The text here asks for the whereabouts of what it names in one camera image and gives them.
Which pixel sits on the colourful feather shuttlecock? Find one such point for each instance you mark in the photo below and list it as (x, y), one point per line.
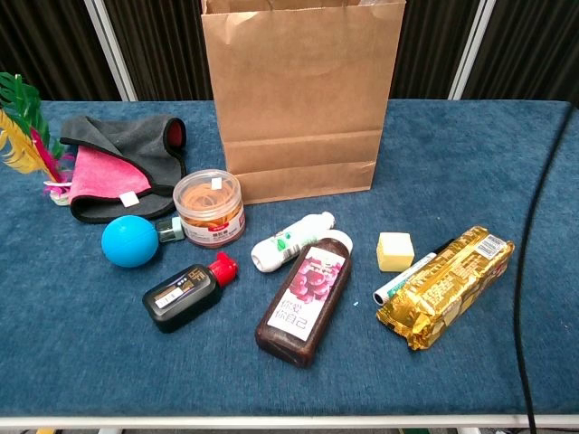
(22, 153)

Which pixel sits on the grey and pink towel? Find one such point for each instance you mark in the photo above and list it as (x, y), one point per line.
(131, 140)

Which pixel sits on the clear rubber band jar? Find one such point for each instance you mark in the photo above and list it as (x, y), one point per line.
(209, 212)

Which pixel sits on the small white bottle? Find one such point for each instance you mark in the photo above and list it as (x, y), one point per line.
(289, 242)

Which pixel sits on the brown paper bag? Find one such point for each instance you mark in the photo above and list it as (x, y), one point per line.
(303, 90)

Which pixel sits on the yellow foam cube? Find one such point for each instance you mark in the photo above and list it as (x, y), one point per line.
(395, 252)

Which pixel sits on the blue felt table cover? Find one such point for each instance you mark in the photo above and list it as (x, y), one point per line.
(452, 149)

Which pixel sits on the gold snack bar wrapper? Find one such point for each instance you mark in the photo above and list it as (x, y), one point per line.
(445, 289)

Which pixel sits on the white partition frame post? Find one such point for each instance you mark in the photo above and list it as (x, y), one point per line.
(470, 50)
(111, 50)

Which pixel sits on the black ink bottle red cap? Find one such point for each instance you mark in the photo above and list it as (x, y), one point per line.
(185, 296)

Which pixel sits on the black pleated curtain panel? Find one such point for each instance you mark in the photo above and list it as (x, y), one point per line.
(529, 50)
(425, 45)
(167, 50)
(45, 45)

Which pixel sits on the dark red juice bottle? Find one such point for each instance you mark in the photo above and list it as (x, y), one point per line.
(303, 303)

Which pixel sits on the white marker pen black cap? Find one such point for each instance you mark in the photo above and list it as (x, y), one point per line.
(407, 276)

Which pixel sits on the blue ball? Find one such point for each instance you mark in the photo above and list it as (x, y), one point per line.
(130, 241)

